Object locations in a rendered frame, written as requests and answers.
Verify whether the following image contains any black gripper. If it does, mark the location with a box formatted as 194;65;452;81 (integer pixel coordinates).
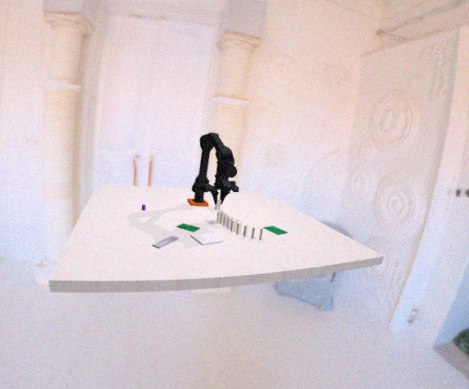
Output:
200;173;239;205

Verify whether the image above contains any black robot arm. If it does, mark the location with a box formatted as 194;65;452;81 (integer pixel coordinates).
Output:
191;133;237;203

